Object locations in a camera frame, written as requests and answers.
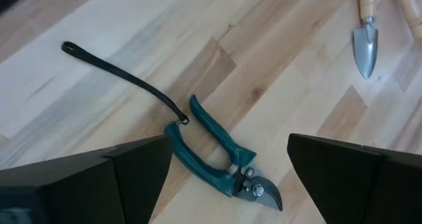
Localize steel trowel wooden handle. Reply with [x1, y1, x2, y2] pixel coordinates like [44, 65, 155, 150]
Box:
[352, 0, 379, 80]

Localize black shears wrist strap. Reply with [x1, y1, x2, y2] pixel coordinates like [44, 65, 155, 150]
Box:
[61, 41, 191, 126]

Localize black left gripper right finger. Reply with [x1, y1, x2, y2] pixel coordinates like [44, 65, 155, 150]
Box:
[286, 132, 422, 224]

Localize green handled pruning shears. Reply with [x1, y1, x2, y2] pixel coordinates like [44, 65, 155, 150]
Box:
[164, 94, 284, 212]

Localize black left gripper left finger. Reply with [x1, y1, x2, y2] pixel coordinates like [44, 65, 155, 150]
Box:
[0, 134, 174, 224]

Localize wooden handled garden tool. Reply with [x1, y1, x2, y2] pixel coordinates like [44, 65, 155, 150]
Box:
[392, 0, 422, 41]

